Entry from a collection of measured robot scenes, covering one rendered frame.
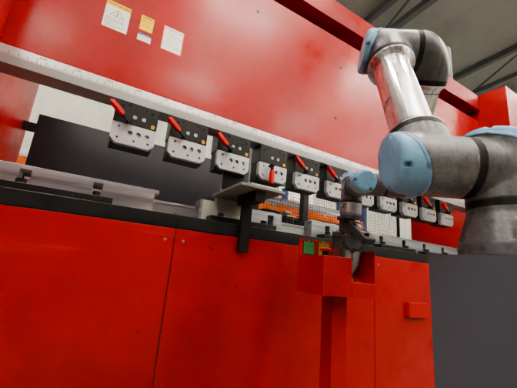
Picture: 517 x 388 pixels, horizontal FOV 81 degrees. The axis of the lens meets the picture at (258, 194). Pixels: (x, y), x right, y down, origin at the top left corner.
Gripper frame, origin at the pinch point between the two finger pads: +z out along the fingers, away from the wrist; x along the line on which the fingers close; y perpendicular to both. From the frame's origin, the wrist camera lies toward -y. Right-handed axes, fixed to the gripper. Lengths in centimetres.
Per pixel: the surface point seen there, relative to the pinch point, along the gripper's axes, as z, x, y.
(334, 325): 16.0, 7.2, -3.0
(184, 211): -17, 51, 58
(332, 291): 5.2, 11.5, -7.0
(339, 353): 24.3, 4.9, -3.7
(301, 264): -1.1, 15.1, 6.7
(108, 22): -80, 92, 29
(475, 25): -464, -465, 266
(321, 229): -16.8, -13.2, 40.8
